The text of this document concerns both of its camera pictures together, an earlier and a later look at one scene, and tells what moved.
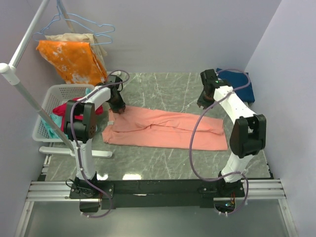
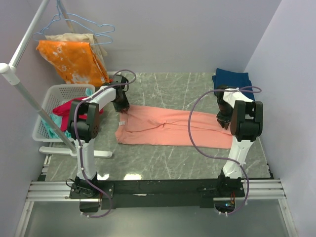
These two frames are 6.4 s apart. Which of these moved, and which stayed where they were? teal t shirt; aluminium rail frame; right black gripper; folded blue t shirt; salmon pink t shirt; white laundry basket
Moved: salmon pink t shirt; right black gripper
Stayed: aluminium rail frame; folded blue t shirt; white laundry basket; teal t shirt
